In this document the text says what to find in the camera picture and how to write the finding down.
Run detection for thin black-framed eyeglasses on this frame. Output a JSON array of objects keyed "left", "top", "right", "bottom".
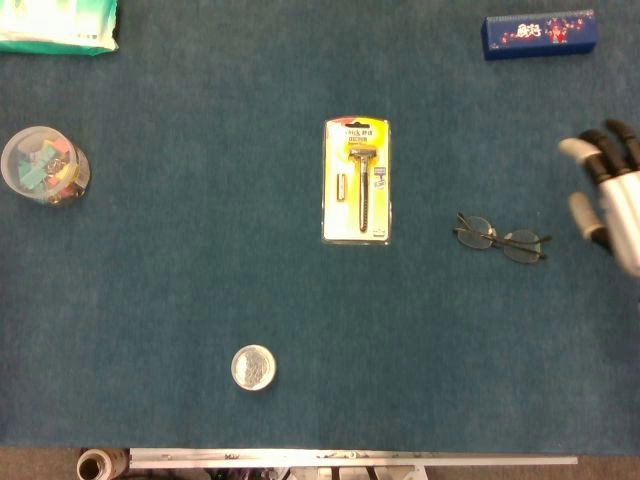
[{"left": 452, "top": 211, "right": 554, "bottom": 266}]

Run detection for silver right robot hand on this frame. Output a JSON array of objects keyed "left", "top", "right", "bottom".
[{"left": 557, "top": 118, "right": 640, "bottom": 279}]

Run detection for clear jar of binder clips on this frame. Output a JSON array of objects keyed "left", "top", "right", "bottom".
[{"left": 0, "top": 125, "right": 93, "bottom": 208}]

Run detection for long dark blue printed box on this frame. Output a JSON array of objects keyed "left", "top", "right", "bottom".
[{"left": 480, "top": 9, "right": 602, "bottom": 63}]

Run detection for silver metal rail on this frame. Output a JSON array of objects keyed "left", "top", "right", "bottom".
[{"left": 127, "top": 446, "right": 580, "bottom": 472}]

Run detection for green white wet wipes pack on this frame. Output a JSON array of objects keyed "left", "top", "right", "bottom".
[{"left": 0, "top": 0, "right": 121, "bottom": 57}]

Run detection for brown cardboard tape roll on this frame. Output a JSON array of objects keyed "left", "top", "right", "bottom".
[{"left": 75, "top": 447, "right": 131, "bottom": 480}]

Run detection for teal felt table cloth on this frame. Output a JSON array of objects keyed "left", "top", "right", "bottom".
[{"left": 0, "top": 0, "right": 640, "bottom": 457}]

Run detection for yellow razor blister pack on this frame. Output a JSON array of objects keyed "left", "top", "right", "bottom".
[{"left": 320, "top": 116, "right": 393, "bottom": 248}]

